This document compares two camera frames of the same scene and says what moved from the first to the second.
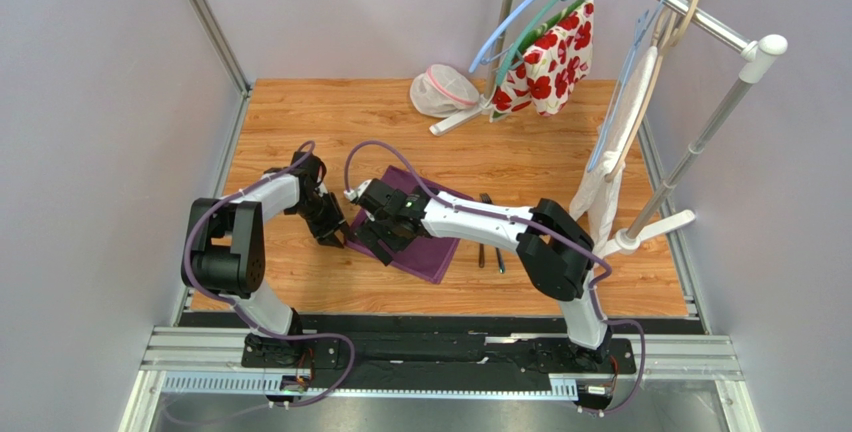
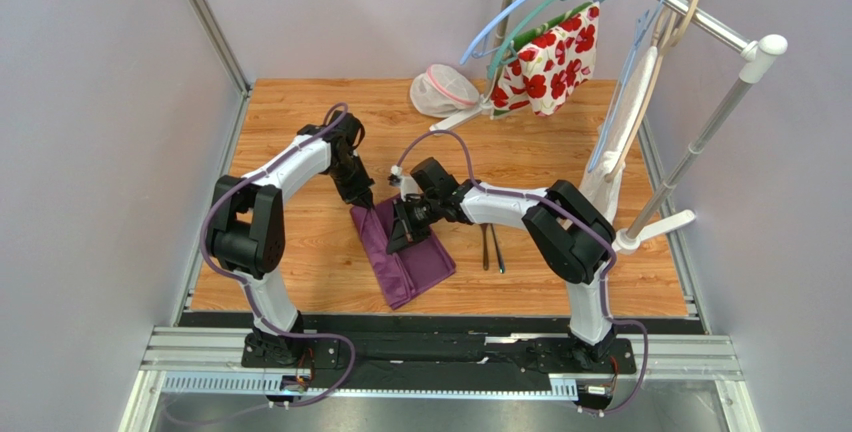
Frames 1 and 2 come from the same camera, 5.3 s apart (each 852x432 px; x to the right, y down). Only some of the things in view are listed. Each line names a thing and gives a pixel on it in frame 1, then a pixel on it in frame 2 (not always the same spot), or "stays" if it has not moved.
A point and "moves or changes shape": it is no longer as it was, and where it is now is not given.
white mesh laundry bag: [442, 89] stays
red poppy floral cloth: [550, 65] stays
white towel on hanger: [595, 198] stays
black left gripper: [325, 232] → [360, 194]
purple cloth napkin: [428, 259] moves or changes shape
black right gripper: [385, 228] → [410, 219]
